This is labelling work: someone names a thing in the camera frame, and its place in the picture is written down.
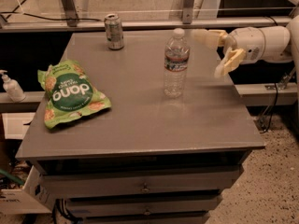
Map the left metal window bracket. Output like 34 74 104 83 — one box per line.
61 0 78 27

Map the clear plastic water bottle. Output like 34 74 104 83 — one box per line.
164 28 190 98

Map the silver green soda can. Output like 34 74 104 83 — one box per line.
104 14 124 50

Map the white pump dispenser bottle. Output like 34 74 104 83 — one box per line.
0 70 25 102

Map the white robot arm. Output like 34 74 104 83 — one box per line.
192 16 299 77

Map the white cardboard box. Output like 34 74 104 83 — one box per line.
0 167 55 215

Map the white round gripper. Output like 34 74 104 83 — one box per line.
192 27 265 78

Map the green chips bag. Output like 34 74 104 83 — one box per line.
37 60 111 129

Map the metal window bracket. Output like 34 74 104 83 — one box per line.
61 0 78 27
182 0 194 24

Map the black cable on sill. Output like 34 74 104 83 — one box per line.
0 10 104 22

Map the grey drawer cabinet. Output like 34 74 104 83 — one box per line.
17 30 263 224

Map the right metal window bracket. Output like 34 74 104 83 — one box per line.
182 0 194 24

